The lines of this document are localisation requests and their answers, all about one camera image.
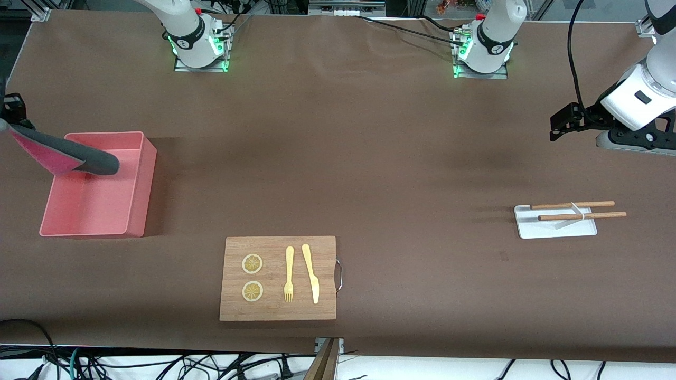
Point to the black power plug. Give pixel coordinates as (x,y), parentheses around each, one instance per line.
(285,369)

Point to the yellow plastic fork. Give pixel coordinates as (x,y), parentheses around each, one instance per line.
(289,264)

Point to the lemon slice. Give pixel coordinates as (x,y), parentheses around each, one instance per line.
(252,291)
(252,264)

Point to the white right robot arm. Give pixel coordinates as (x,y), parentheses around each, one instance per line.
(185,31)

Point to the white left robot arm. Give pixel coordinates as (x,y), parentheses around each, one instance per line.
(496,26)

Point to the grey metal box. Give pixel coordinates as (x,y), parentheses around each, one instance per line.
(346,6)

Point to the white rack with wooden rods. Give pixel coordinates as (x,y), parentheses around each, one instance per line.
(544,227)

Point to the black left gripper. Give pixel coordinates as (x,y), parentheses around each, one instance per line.
(590,117)

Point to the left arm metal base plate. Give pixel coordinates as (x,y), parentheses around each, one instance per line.
(483,76)

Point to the yellow plastic knife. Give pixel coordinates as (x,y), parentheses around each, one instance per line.
(314,287)

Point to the small metal bracket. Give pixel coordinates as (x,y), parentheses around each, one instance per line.
(340,344)

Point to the wooden plank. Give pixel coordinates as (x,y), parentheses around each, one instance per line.
(325,364)

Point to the grey and pink cloth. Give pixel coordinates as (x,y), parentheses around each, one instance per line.
(79,155)

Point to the pink plastic bin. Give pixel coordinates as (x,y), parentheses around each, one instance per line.
(105,200)

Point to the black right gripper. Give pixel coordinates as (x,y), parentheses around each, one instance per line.
(14,108)

